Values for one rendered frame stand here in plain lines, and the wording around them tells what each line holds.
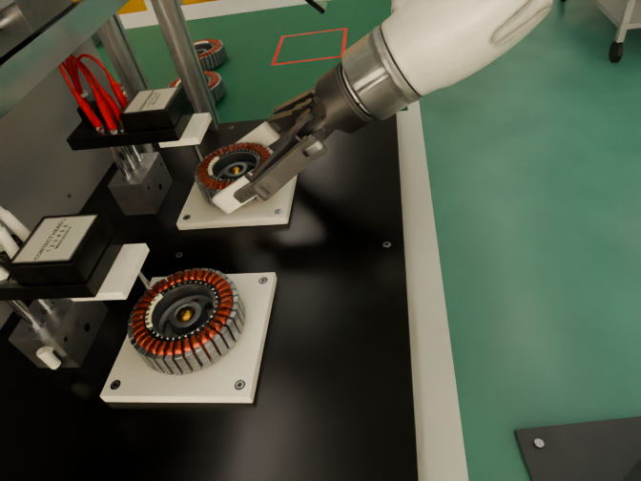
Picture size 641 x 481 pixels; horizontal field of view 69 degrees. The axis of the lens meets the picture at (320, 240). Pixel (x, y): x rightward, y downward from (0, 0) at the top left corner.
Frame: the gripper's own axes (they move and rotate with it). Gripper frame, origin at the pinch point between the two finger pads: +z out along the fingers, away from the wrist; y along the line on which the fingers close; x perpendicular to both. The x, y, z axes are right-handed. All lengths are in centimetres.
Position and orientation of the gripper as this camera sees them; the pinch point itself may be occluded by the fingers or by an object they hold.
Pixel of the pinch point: (238, 172)
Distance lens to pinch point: 65.6
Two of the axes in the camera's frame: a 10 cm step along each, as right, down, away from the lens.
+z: -7.8, 4.0, 4.9
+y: 0.8, -7.1, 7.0
